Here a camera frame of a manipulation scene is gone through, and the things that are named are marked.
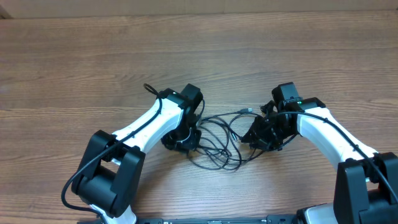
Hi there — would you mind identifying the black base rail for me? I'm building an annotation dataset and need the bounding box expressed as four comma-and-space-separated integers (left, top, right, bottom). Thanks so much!
133, 203, 354, 224

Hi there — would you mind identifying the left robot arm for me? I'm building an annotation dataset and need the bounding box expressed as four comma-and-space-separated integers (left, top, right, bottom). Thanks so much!
64, 84, 204, 223

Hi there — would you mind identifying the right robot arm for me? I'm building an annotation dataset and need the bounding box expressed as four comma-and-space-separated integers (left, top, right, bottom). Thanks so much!
241, 82, 397, 224

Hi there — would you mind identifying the black USB cable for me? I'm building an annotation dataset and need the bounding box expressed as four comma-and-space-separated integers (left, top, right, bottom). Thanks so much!
186, 107, 268, 172

